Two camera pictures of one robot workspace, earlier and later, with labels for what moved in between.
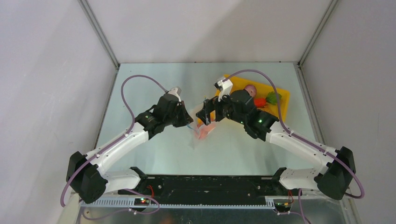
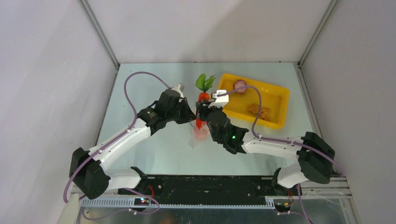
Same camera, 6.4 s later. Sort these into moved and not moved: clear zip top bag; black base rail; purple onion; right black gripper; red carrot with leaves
Moved: purple onion; red carrot with leaves; right black gripper
Not moved: clear zip top bag; black base rail
